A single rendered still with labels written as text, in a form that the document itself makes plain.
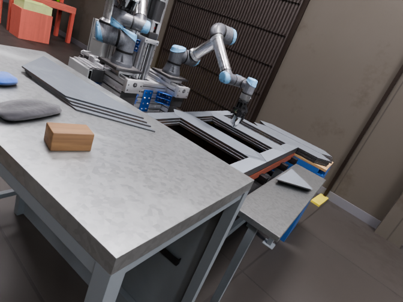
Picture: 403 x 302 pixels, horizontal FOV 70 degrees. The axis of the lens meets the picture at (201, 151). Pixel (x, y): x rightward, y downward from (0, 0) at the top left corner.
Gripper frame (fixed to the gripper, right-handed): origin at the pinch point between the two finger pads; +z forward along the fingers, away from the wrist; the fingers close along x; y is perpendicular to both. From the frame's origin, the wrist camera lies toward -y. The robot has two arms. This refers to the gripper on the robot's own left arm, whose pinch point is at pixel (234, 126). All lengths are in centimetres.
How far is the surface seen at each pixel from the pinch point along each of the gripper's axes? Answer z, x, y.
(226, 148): 8.0, 13.0, 27.8
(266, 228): 17, 62, 68
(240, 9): -103, -175, -259
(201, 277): 31, 54, 103
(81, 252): -7, 47, 159
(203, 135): 8.0, -6.1, 27.8
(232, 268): 50, 57, 64
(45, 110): -15, 3, 142
